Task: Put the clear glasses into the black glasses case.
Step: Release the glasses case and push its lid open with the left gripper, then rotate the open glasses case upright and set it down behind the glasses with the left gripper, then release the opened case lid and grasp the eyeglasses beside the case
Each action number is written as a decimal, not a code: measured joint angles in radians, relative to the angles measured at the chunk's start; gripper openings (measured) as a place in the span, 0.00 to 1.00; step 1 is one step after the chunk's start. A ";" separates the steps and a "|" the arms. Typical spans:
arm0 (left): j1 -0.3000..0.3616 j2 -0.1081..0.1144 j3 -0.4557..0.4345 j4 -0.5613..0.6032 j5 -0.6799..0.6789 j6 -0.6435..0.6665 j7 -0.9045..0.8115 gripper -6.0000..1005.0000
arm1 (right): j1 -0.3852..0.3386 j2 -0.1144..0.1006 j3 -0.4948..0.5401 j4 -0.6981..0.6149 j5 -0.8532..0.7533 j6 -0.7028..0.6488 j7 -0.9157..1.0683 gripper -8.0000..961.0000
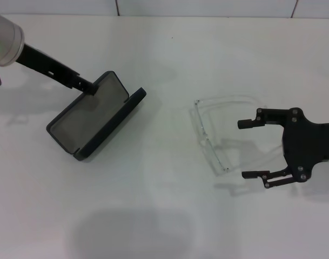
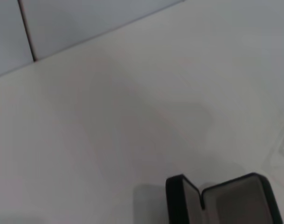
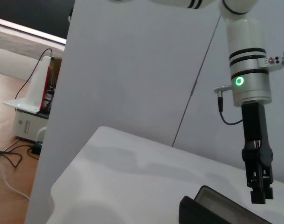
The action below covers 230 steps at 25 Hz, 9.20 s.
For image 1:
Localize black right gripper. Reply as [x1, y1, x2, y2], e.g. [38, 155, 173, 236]
[237, 107, 329, 189]

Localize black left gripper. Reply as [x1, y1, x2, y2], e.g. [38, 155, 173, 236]
[15, 44, 99, 96]

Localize black glasses case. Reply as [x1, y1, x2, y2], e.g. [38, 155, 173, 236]
[46, 70, 147, 162]

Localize clear white glasses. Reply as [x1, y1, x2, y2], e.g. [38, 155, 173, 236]
[190, 94, 286, 176]

